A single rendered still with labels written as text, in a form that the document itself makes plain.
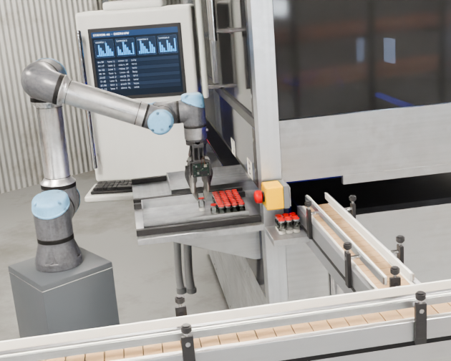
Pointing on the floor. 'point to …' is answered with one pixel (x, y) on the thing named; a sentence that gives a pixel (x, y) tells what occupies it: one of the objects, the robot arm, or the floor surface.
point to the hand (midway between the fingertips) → (200, 195)
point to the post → (267, 137)
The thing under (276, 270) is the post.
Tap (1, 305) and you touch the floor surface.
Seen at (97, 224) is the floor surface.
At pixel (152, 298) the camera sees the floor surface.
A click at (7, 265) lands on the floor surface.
